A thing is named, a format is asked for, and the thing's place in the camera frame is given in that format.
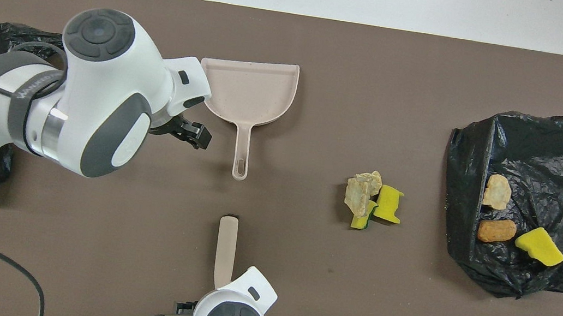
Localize right black trash bag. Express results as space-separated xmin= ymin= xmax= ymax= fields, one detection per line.
xmin=427 ymin=101 xmax=563 ymax=307

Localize beige plastic dustpan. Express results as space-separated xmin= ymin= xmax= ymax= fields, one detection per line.
xmin=185 ymin=52 xmax=302 ymax=187

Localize beige brush black bristles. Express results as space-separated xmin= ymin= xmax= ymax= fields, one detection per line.
xmin=211 ymin=213 xmax=242 ymax=291

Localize pale crusty bread piece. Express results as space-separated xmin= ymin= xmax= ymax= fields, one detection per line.
xmin=343 ymin=167 xmax=385 ymax=219

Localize brown bread roll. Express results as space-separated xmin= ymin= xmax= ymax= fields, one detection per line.
xmin=476 ymin=216 xmax=518 ymax=247

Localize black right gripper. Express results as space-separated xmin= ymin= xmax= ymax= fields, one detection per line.
xmin=173 ymin=300 xmax=196 ymax=316

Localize croissant shaped bread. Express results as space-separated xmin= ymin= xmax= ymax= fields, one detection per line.
xmin=481 ymin=172 xmax=514 ymax=212

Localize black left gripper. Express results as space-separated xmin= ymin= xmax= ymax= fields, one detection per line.
xmin=149 ymin=111 xmax=214 ymax=151

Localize yellow notched sponge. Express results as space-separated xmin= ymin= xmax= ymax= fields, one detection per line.
xmin=372 ymin=183 xmax=406 ymax=225

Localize yellow sponge green backing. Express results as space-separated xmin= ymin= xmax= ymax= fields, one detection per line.
xmin=512 ymin=224 xmax=563 ymax=269
xmin=350 ymin=199 xmax=379 ymax=232

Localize brown table mat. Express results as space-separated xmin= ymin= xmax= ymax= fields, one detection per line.
xmin=0 ymin=0 xmax=563 ymax=316

